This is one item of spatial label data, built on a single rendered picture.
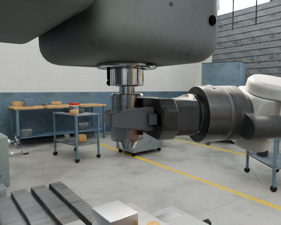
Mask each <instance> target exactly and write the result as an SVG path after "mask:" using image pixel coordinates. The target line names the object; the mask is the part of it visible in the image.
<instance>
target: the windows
mask: <svg viewBox="0 0 281 225"><path fill-rule="evenodd" d="M269 1H272V0H220V7H219V11H218V15H221V14H225V13H229V12H232V17H233V16H234V11H236V10H240V9H243V8H247V7H251V6H254V5H255V6H256V14H255V17H257V5H258V4H262V3H266V2H269ZM232 23H233V18H232Z"/></svg>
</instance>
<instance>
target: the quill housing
mask: <svg viewBox="0 0 281 225"><path fill-rule="evenodd" d="M217 22H218V0H94V1H93V3H92V4H91V5H90V6H89V7H88V8H87V9H85V10H83V11H82V12H80V13H78V14H77V15H75V16H73V17H71V18H70V19H68V20H66V21H65V22H63V23H61V24H59V25H57V26H56V27H54V28H52V29H51V30H49V31H47V32H45V33H44V34H42V35H40V36H39V37H38V41H39V49H40V53H41V54H42V56H43V58H44V59H45V60H46V61H48V62H50V63H51V64H54V65H59V66H73V67H96V64H97V63H104V62H147V63H155V64H157V67H165V66H173V65H182V64H191V63H199V62H202V61H205V60H206V59H208V58H209V57H210V56H211V55H212V54H213V52H214V50H215V48H216V43H217Z"/></svg>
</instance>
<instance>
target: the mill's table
mask: <svg viewBox="0 0 281 225"><path fill-rule="evenodd" d="M92 208H93V207H91V206H90V205H89V204H88V203H87V202H86V201H84V200H83V199H82V198H81V197H79V196H78V195H77V194H76V193H74V192H73V191H72V190H71V189H69V188H68V187H67V186H66V185H65V184H63V183H62V182H61V181H59V182H55V183H50V184H49V187H48V188H47V187H46V186H45V185H41V186H36V187H31V191H30V192H28V191H27V190H26V189H21V190H17V191H12V192H11V196H7V195H6V193H3V194H0V225H64V224H67V223H71V222H73V221H77V220H81V221H82V222H83V223H84V224H86V225H92Z"/></svg>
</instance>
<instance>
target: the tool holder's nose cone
mask: <svg viewBox="0 0 281 225"><path fill-rule="evenodd" d="M117 143H118V145H119V147H120V148H121V149H133V148H135V146H136V144H137V142H117Z"/></svg>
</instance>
